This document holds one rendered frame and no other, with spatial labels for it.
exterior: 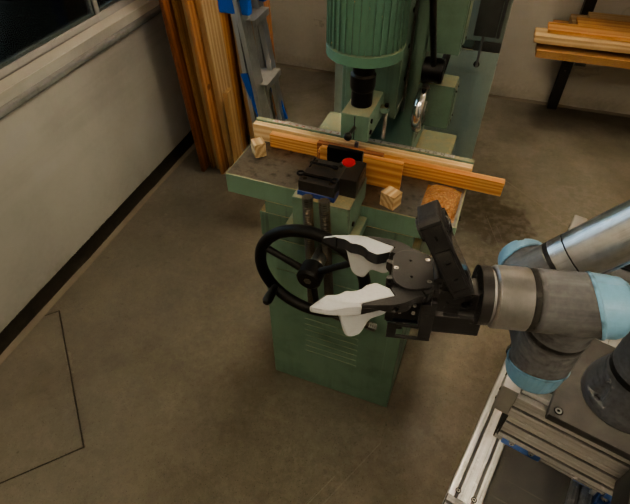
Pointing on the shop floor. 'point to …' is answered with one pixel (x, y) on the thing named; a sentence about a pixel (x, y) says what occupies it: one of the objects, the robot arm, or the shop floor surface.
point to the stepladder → (267, 76)
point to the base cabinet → (332, 336)
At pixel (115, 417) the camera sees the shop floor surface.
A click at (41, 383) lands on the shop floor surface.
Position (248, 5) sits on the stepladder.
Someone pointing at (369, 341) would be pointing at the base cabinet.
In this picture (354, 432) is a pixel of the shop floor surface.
